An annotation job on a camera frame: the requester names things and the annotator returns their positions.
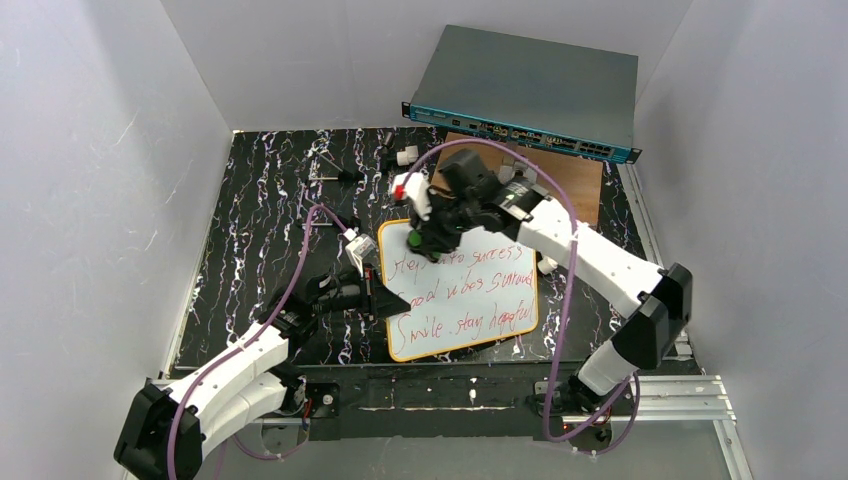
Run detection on orange framed whiteboard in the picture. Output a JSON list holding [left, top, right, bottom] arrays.
[[378, 220, 539, 362]]

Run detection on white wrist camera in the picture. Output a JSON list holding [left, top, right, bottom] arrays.
[[390, 172, 432, 221], [343, 229, 377, 276]]

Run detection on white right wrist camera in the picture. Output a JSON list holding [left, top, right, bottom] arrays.
[[390, 172, 432, 221]]

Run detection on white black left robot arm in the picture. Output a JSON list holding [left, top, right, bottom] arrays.
[[113, 265, 411, 479]]

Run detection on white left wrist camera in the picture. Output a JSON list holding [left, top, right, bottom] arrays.
[[343, 229, 377, 276]]

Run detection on white black pipe fitting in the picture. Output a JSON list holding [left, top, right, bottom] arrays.
[[380, 145, 419, 170]]

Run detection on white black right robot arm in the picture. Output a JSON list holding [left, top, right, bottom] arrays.
[[391, 149, 693, 411]]

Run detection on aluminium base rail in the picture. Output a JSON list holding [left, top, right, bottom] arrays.
[[122, 374, 753, 480]]

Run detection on grey metal bracket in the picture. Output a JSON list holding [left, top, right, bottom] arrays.
[[497, 159, 538, 184]]

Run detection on green black whiteboard eraser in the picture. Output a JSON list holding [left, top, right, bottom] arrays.
[[406, 229, 426, 255]]

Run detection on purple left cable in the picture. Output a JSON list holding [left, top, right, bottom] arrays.
[[165, 203, 352, 480]]

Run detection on white pipe elbow fitting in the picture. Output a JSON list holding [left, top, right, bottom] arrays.
[[536, 257, 559, 275]]

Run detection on teal network switch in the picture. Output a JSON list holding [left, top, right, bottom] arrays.
[[402, 25, 642, 164]]

